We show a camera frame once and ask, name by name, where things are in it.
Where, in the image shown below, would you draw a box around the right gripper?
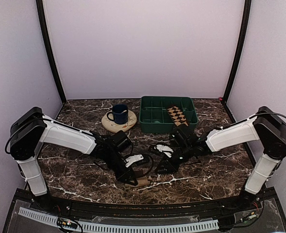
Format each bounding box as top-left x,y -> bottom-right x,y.
154,143 -> 193,174

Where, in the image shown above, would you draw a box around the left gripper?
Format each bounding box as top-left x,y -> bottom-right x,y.
105,150 -> 138,186

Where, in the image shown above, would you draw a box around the brown argyle sock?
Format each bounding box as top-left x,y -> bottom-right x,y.
167,105 -> 189,127

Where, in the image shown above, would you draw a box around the green divided plastic tray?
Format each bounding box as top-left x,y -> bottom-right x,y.
139,96 -> 199,133

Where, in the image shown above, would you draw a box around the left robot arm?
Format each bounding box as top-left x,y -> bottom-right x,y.
4,107 -> 138,212

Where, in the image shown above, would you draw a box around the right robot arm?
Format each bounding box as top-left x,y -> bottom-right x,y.
155,106 -> 286,211

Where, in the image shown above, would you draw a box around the cream round coaster plate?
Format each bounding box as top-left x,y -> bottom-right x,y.
101,110 -> 137,133

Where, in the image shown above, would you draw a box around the dark blue enamel mug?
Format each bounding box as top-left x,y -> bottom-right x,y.
106,104 -> 129,125

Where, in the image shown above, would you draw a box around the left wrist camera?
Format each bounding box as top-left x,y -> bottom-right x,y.
125,154 -> 150,167

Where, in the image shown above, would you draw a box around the white slotted cable duct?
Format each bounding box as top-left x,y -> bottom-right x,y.
18,207 -> 219,233

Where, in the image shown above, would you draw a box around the black front rail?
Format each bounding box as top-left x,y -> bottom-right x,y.
24,192 -> 262,218

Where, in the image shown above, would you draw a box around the left black frame post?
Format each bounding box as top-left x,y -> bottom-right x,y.
35,0 -> 67,104

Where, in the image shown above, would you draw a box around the black frame post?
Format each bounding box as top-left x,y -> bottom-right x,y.
222,0 -> 252,105
35,0 -> 67,104

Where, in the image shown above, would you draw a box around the right black frame post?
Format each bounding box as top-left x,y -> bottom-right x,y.
222,0 -> 252,105

